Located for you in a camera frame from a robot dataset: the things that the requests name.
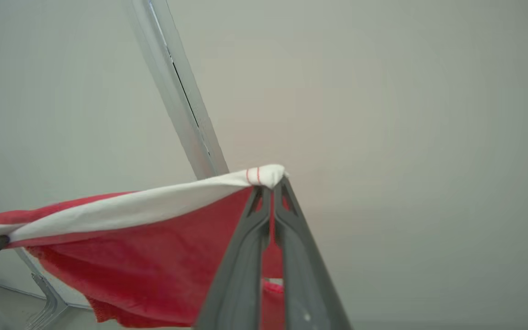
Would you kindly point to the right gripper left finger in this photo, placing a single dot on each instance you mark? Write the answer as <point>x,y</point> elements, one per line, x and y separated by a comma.
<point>241,275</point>

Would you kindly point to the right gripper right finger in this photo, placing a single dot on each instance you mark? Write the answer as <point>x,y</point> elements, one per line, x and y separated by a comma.
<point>300,275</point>

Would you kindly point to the red basketball jersey white sleeves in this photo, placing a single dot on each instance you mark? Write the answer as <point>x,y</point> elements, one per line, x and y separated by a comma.
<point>131,256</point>

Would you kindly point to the grey metal frame post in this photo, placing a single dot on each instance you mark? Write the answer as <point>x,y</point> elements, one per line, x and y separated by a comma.
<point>181,91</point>

